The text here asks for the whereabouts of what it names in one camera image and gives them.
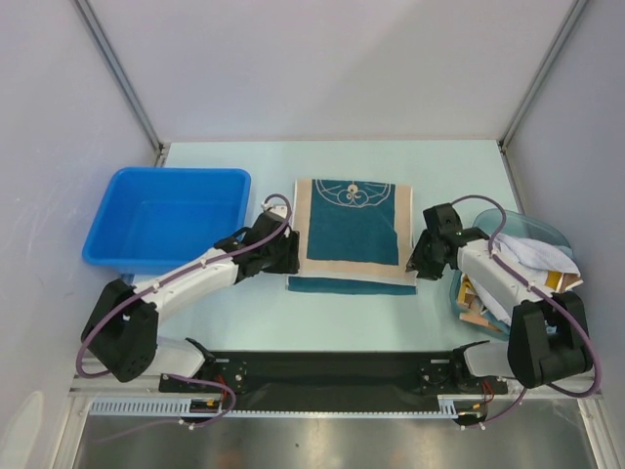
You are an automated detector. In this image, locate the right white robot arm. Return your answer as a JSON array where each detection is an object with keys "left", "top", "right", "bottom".
[{"left": 406, "top": 203, "right": 603, "bottom": 396}]

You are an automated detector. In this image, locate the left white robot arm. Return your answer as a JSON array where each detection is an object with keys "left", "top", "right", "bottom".
[{"left": 76, "top": 205, "right": 299, "bottom": 391}]

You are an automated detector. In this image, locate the teal beige Doraemon towel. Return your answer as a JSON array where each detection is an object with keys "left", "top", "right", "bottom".
[{"left": 287, "top": 179, "right": 417, "bottom": 296}]

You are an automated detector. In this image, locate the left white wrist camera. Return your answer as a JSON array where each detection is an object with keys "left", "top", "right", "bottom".
[{"left": 261, "top": 201, "right": 291, "bottom": 224}]

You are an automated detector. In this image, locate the yellow white towel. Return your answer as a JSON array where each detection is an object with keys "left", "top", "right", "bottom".
[{"left": 450, "top": 271, "right": 583, "bottom": 335}]

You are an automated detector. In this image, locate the blue plastic bin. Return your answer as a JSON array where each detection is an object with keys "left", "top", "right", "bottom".
[{"left": 82, "top": 167, "right": 251, "bottom": 275}]

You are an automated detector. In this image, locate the white lavender towel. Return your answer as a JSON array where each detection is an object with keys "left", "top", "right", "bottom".
[{"left": 482, "top": 233, "right": 582, "bottom": 326}]

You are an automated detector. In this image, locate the translucent teal basket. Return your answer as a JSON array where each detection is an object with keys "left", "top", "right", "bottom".
[{"left": 449, "top": 209, "right": 574, "bottom": 341}]

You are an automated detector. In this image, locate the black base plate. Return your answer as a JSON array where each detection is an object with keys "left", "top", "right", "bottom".
[{"left": 97, "top": 349, "right": 553, "bottom": 419}]

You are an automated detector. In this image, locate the white slotted cable duct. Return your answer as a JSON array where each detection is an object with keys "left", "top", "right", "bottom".
[{"left": 88, "top": 396, "right": 485, "bottom": 420}]

